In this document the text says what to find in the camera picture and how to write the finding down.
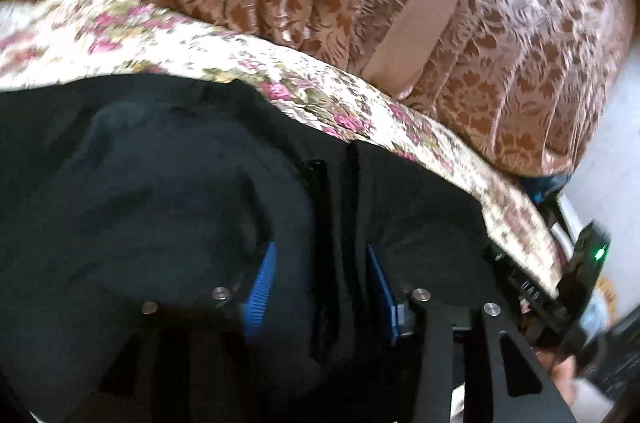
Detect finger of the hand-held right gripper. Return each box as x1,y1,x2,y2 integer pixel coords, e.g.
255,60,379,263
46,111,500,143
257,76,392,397
482,239,516,274

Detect black pants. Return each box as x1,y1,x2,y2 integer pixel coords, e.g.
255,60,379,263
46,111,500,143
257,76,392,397
0,73,506,423

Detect person's right hand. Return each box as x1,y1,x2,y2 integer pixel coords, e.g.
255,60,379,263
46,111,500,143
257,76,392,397
542,345,581,404

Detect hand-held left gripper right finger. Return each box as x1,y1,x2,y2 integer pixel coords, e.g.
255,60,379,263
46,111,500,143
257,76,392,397
366,244,576,423

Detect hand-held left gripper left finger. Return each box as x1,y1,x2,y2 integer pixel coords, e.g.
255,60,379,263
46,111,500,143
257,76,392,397
97,242,279,423

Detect floral bedsheet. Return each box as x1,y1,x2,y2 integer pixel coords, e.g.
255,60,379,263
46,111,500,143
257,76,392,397
0,0,563,299

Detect blue fabric item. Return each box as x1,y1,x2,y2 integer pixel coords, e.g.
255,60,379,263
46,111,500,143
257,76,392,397
517,170,571,206

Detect dark bag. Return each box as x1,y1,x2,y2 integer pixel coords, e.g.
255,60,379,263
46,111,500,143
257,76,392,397
582,313,640,409

